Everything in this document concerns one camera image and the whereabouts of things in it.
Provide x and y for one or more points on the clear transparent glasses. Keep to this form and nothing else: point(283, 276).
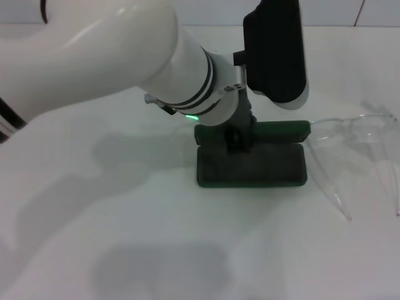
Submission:
point(353, 131)

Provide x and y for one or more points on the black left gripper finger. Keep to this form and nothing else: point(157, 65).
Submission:
point(232, 142)
point(244, 143)

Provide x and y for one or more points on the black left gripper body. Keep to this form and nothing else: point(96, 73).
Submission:
point(245, 109)

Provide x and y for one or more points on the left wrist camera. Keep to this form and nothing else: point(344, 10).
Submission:
point(275, 56)

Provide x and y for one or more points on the green glasses case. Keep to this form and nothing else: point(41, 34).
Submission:
point(250, 175)

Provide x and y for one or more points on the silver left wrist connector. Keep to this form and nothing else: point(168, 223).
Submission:
point(150, 99)

